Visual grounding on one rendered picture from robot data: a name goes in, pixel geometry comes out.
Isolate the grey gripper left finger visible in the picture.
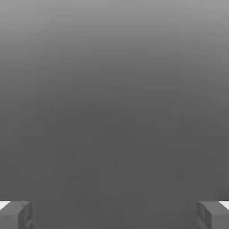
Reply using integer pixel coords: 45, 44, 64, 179
0, 200, 34, 229

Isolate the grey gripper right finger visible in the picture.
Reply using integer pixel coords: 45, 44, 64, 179
195, 200, 229, 229

